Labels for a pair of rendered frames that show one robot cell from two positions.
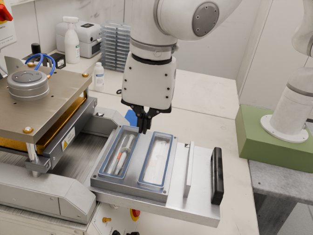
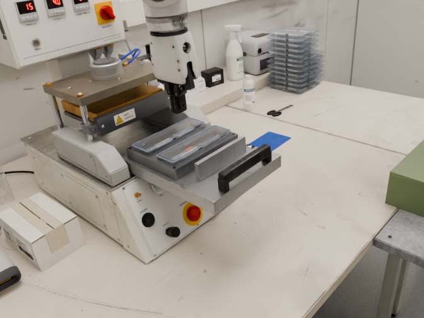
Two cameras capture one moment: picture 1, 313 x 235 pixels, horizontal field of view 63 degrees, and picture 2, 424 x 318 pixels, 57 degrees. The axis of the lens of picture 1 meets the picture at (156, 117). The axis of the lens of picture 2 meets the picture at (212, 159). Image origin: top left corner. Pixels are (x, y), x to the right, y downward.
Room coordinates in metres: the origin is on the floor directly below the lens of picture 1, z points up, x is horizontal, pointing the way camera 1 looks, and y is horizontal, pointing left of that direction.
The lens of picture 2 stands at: (-0.13, -0.54, 1.39)
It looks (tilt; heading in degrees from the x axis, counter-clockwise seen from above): 29 degrees down; 40
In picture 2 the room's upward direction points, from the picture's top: 5 degrees counter-clockwise
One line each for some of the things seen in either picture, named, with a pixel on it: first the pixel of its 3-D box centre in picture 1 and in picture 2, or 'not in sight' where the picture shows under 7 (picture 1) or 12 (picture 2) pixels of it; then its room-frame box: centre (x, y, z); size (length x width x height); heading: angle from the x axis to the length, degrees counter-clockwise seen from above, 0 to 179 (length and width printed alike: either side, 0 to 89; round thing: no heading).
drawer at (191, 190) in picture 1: (158, 166); (198, 156); (0.45, -0.02, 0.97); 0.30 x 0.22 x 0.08; 84
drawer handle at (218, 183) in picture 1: (216, 172); (245, 166); (0.44, -0.16, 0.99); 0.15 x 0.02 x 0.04; 174
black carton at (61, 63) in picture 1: (56, 61); (212, 77); (1.28, 0.58, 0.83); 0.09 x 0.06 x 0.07; 166
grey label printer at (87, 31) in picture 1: (81, 38); (253, 51); (1.57, 0.54, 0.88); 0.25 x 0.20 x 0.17; 77
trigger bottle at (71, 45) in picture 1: (71, 40); (235, 52); (1.39, 0.53, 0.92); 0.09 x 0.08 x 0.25; 103
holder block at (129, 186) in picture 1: (139, 158); (183, 145); (0.46, 0.03, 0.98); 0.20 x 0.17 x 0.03; 174
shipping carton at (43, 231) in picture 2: not in sight; (41, 229); (0.20, 0.31, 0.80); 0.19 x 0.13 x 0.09; 83
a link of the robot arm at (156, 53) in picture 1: (153, 46); (168, 21); (0.45, 0.02, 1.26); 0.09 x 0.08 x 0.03; 84
